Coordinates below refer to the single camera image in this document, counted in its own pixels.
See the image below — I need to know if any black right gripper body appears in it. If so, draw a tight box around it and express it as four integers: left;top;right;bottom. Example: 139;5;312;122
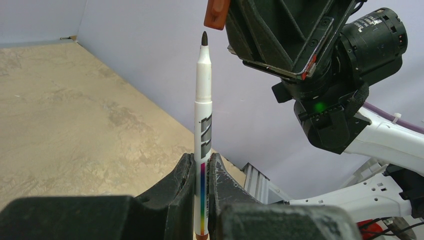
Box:
225;0;357;80

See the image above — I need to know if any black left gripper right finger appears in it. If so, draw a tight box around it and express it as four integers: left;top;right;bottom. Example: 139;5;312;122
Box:
208;153;361;240

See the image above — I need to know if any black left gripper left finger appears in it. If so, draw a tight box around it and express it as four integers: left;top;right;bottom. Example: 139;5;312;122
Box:
0;153;196;240

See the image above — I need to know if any brown pen cap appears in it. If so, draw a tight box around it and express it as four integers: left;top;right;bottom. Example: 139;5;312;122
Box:
203;0;231;31

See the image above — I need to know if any white pen brown end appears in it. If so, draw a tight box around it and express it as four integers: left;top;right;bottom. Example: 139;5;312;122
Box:
193;31;213;240

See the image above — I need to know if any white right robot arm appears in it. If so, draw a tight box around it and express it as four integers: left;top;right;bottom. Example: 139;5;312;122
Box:
225;0;424;222

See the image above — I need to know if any aluminium frame rail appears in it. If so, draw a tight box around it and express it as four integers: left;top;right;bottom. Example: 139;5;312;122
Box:
242;162;293;204

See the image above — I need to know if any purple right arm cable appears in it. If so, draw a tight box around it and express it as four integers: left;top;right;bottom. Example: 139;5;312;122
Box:
362;101;424;135

